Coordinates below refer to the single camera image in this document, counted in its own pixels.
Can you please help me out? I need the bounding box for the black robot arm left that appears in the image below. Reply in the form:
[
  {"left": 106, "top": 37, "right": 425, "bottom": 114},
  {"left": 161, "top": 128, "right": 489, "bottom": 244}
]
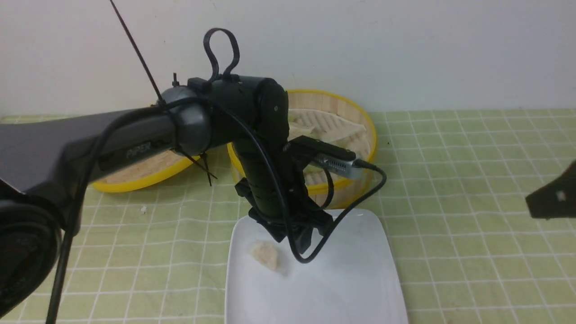
[{"left": 1, "top": 75, "right": 335, "bottom": 323}]

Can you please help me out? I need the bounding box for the bamboo steamer lid yellow rim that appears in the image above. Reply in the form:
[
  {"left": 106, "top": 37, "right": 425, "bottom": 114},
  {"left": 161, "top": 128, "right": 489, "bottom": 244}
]
[{"left": 90, "top": 106, "right": 201, "bottom": 194}]

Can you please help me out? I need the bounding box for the bamboo steamer basket yellow rim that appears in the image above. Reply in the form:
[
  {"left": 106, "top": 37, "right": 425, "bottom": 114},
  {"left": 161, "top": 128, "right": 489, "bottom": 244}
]
[{"left": 227, "top": 90, "right": 377, "bottom": 209}]

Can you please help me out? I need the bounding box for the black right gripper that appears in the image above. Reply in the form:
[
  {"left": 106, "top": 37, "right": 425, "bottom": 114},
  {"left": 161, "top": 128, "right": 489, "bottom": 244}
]
[{"left": 525, "top": 161, "right": 576, "bottom": 220}]

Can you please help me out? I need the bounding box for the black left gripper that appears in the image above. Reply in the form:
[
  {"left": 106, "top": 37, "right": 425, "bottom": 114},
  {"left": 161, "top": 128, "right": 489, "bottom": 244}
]
[{"left": 236, "top": 155, "right": 334, "bottom": 255}]

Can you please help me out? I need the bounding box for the white square plate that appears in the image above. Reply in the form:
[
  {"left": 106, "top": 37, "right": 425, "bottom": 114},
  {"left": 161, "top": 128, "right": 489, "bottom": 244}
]
[{"left": 225, "top": 208, "right": 409, "bottom": 324}]

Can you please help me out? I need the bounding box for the green checked tablecloth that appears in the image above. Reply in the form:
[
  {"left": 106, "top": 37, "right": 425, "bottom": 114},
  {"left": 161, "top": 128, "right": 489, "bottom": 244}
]
[{"left": 0, "top": 109, "right": 576, "bottom": 324}]

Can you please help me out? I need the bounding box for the black camera cable left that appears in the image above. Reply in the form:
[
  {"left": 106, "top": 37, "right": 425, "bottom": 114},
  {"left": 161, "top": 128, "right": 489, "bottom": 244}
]
[{"left": 45, "top": 97, "right": 387, "bottom": 324}]

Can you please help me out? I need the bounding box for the beige dumpling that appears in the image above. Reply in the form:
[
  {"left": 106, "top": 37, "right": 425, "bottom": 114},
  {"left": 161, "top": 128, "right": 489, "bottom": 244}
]
[{"left": 250, "top": 241, "right": 279, "bottom": 271}]

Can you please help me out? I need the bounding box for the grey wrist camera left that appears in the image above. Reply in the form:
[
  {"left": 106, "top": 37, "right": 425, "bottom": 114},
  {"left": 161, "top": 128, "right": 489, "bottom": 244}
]
[{"left": 283, "top": 135, "right": 363, "bottom": 179}]

